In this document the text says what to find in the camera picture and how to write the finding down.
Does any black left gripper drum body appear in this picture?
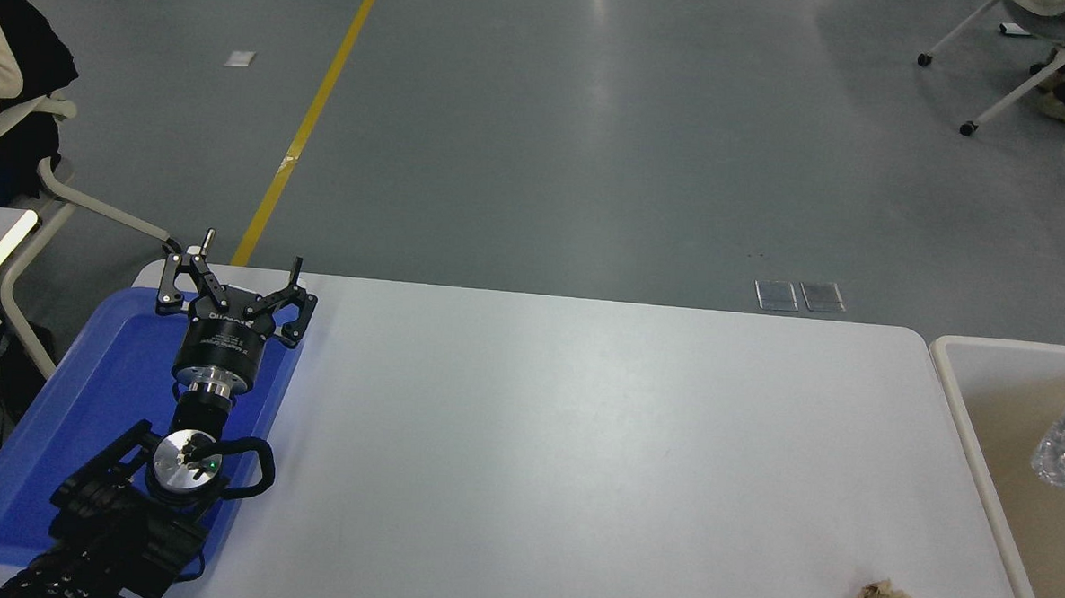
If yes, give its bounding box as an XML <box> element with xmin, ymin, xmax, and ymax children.
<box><xmin>172</xmin><ymin>284</ymin><xmax>279</xmax><ymax>387</ymax></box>

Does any white wheeled chair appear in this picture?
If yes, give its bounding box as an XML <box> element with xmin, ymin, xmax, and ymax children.
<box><xmin>914</xmin><ymin>0</ymin><xmax>1065</xmax><ymax>142</ymax></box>

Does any clear rectangular floor plate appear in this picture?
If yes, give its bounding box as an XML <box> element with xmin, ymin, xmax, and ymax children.
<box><xmin>799</xmin><ymin>281</ymin><xmax>847</xmax><ymax>313</ymax></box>
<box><xmin>754</xmin><ymin>279</ymin><xmax>800</xmax><ymax>312</ymax></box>

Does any white-framed chair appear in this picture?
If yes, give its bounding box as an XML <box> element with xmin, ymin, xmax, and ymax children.
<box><xmin>0</xmin><ymin>87</ymin><xmax>191</xmax><ymax>383</ymax></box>

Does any blue plastic tray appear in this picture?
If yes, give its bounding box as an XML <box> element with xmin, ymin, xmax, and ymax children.
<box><xmin>0</xmin><ymin>280</ymin><xmax>307</xmax><ymax>582</ymax></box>

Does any large pale bin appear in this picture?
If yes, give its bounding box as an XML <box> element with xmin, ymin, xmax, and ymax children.
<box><xmin>919</xmin><ymin>334</ymin><xmax>1065</xmax><ymax>598</ymax></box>

